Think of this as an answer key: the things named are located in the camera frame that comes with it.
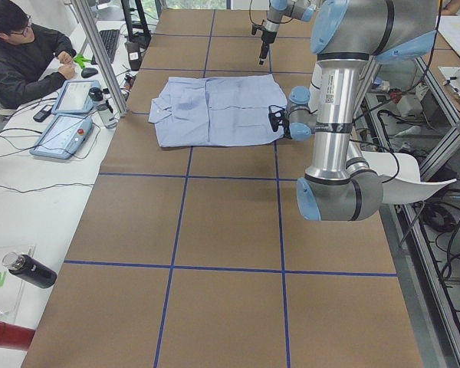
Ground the upper teach pendant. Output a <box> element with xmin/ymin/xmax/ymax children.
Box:
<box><xmin>51</xmin><ymin>79</ymin><xmax>100</xmax><ymax>115</ymax></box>

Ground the black keyboard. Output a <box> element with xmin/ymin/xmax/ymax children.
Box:
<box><xmin>99</xmin><ymin>29</ymin><xmax>120</xmax><ymax>64</ymax></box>

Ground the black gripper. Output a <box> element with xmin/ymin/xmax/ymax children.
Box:
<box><xmin>278</xmin><ymin>110</ymin><xmax>291</xmax><ymax>139</ymax></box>
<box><xmin>258</xmin><ymin>21</ymin><xmax>279</xmax><ymax>65</ymax></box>

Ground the light blue striped shirt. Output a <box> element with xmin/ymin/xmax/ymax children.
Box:
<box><xmin>149</xmin><ymin>74</ymin><xmax>287</xmax><ymax>147</ymax></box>

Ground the white plastic chair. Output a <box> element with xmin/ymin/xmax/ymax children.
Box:
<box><xmin>362</xmin><ymin>151</ymin><xmax>456</xmax><ymax>205</ymax></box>

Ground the seated person in black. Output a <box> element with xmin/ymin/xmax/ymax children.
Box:
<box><xmin>0</xmin><ymin>1</ymin><xmax>76</xmax><ymax>109</ymax></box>

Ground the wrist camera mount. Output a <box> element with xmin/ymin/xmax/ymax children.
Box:
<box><xmin>268</xmin><ymin>105</ymin><xmax>285</xmax><ymax>133</ymax></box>

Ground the black box with label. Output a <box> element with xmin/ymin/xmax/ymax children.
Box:
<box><xmin>124</xmin><ymin>41</ymin><xmax>143</xmax><ymax>71</ymax></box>

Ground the aluminium frame post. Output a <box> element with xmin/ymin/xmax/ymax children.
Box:
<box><xmin>71</xmin><ymin>0</ymin><xmax>128</xmax><ymax>117</ymax></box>

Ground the black computer mouse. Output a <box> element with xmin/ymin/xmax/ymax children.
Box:
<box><xmin>80</xmin><ymin>67</ymin><xmax>98</xmax><ymax>79</ymax></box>

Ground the lower teach pendant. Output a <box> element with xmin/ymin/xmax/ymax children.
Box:
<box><xmin>29</xmin><ymin>113</ymin><xmax>93</xmax><ymax>159</ymax></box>

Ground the black water bottle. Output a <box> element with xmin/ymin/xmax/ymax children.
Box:
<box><xmin>2</xmin><ymin>252</ymin><xmax>57</xmax><ymax>289</ymax></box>

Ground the clear water bottle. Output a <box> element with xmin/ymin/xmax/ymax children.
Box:
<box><xmin>88</xmin><ymin>87</ymin><xmax>117</xmax><ymax>129</ymax></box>

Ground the black smartphone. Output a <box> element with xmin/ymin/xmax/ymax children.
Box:
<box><xmin>33</xmin><ymin>105</ymin><xmax>53</xmax><ymax>123</ymax></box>

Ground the red fire extinguisher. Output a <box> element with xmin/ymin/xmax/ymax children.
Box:
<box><xmin>0</xmin><ymin>321</ymin><xmax>35</xmax><ymax>351</ymax></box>

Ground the teach pendant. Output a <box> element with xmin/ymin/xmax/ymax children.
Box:
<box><xmin>51</xmin><ymin>79</ymin><xmax>100</xmax><ymax>115</ymax></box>
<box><xmin>29</xmin><ymin>113</ymin><xmax>93</xmax><ymax>159</ymax></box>

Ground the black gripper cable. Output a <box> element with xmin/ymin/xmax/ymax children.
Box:
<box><xmin>248</xmin><ymin>0</ymin><xmax>268</xmax><ymax>38</ymax></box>

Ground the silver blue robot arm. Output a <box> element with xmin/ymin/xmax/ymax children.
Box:
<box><xmin>297</xmin><ymin>1</ymin><xmax>440</xmax><ymax>221</ymax></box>
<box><xmin>251</xmin><ymin>0</ymin><xmax>317</xmax><ymax>65</ymax></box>

